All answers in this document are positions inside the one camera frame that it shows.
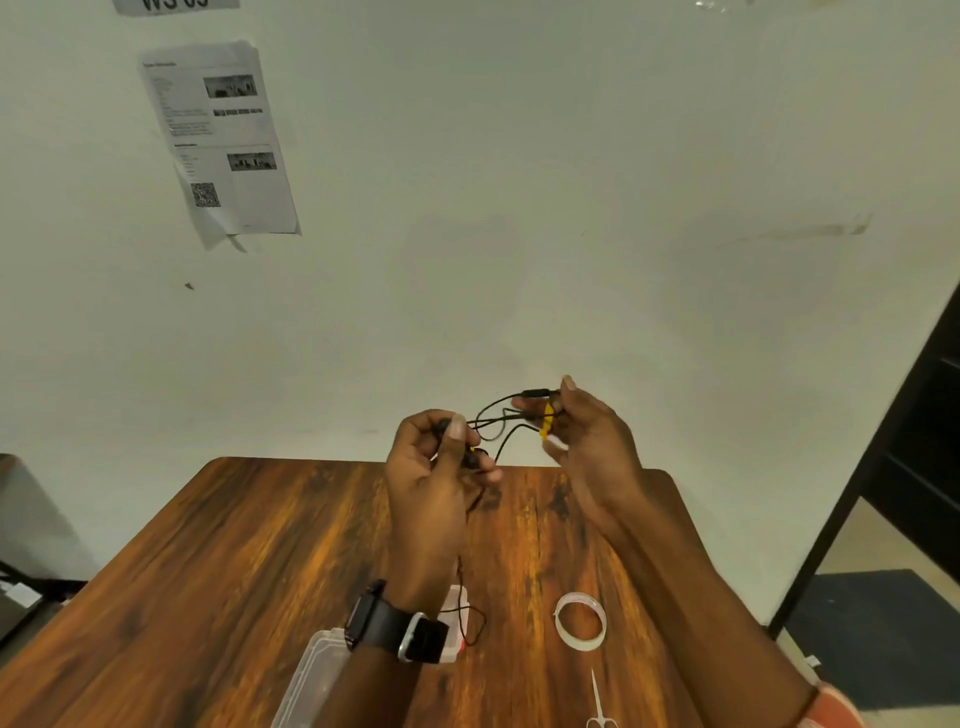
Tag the person's right forearm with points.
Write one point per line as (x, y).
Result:
(705, 630)

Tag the person's left thumb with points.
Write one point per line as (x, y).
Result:
(454, 441)

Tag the clear tape strip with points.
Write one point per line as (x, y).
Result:
(724, 4)

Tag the white paper label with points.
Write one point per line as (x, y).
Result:
(176, 4)

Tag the printed paper sheet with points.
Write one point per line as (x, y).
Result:
(225, 142)

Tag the black shelf frame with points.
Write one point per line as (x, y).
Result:
(885, 450)

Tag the dark floor mat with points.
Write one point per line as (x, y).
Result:
(885, 637)

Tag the person's left hand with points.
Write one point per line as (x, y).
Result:
(424, 517)

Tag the person's right hand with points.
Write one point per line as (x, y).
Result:
(600, 465)

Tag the small metal scissors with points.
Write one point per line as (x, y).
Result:
(597, 697)

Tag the yellow twist tie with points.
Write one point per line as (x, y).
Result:
(549, 420)

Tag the orange sleeve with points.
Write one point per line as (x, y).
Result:
(832, 711)

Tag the black smartwatch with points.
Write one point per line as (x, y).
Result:
(386, 624)

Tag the person's right thumb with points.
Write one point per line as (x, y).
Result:
(556, 450)

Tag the person's left forearm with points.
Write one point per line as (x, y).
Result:
(375, 690)

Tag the clear plastic box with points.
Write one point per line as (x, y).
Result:
(315, 664)

